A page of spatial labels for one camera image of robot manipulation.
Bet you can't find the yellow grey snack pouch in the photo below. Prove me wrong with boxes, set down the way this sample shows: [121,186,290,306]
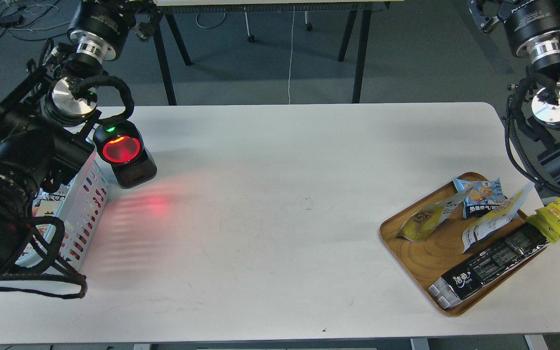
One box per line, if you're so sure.
[396,190,469,242]

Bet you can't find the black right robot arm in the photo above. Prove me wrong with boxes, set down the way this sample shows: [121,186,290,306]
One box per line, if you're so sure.
[467,0,560,198]

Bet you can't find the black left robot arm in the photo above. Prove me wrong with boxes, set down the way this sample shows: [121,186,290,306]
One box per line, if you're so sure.
[0,0,164,299]

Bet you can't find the light blue plastic basket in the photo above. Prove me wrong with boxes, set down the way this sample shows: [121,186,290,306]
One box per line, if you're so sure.
[0,140,108,268]

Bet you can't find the blue snack packet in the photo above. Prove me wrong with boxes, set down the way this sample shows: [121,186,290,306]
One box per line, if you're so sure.
[453,178,507,219]

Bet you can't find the white yellow snack pouch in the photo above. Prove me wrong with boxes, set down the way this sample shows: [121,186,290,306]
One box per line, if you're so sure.
[461,182,535,253]

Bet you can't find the snack packs inside basket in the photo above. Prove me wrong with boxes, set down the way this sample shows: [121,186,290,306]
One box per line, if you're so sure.
[32,186,69,217]

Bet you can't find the yellow cartoon snack bag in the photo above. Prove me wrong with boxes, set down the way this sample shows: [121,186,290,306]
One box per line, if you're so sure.
[526,198,560,243]

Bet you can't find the black barcode scanner red window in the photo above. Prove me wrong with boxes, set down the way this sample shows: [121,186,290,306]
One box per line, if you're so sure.
[92,120,158,189]

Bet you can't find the wooden tray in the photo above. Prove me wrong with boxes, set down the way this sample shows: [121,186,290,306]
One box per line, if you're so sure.
[380,181,550,316]

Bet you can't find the black background table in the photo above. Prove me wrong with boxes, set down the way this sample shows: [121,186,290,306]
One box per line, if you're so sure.
[154,0,393,104]

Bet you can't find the long black cookie package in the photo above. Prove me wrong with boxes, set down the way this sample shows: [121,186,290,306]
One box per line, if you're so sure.
[427,224,549,310]

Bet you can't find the white hanging cable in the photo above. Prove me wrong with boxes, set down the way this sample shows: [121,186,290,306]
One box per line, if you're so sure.
[287,10,295,105]

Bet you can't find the floor cables and adapter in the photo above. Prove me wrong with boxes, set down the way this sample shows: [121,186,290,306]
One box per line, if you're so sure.
[0,0,74,61]

